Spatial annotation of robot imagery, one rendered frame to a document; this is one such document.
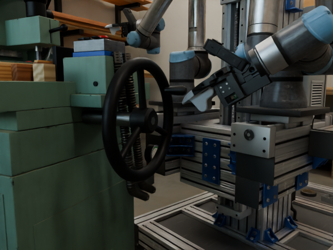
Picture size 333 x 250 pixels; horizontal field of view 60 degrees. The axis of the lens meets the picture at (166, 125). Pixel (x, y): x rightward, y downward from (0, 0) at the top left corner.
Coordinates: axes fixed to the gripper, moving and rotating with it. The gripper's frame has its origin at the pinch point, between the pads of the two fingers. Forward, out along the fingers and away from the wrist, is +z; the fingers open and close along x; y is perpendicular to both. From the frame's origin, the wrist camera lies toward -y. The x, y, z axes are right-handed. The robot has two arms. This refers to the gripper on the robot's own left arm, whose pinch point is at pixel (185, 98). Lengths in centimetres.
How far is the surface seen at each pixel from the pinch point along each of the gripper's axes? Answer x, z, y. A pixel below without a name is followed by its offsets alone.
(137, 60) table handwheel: -14.2, 0.1, -10.1
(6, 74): -20.6, 30.6, -25.5
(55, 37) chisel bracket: -8.1, 22.0, -32.0
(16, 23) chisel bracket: -13, 28, -40
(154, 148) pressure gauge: 15.0, 24.2, 6.5
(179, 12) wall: 332, 76, -166
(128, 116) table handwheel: -11.6, 10.1, -1.6
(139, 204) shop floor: 108, 115, 33
